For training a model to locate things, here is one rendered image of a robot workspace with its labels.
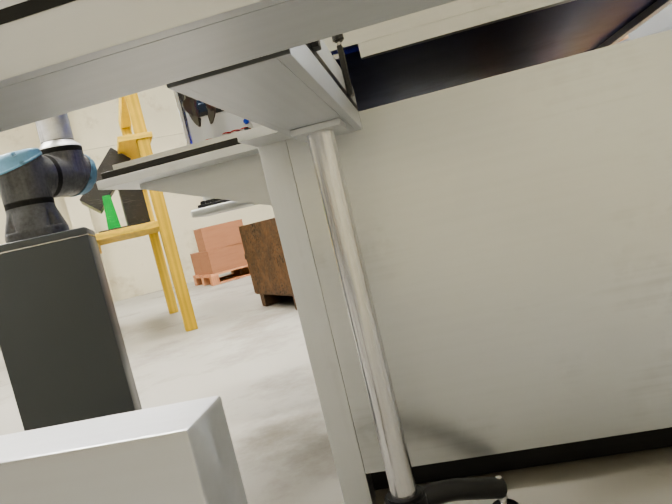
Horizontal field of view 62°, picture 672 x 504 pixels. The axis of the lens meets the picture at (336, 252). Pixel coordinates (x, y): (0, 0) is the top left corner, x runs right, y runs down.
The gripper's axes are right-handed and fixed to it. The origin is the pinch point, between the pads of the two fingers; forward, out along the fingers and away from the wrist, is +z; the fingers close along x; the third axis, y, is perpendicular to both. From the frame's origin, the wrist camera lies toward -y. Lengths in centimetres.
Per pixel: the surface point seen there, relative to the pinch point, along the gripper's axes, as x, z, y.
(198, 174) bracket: -3.4, 13.0, 4.6
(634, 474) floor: 78, 98, 14
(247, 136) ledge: 17.3, 10.9, 28.1
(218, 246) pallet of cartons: -249, 46, -634
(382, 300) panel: 34, 50, 15
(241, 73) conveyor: 33, 13, 81
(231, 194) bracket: 3.5, 19.5, 4.6
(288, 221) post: 18.0, 28.9, 14.6
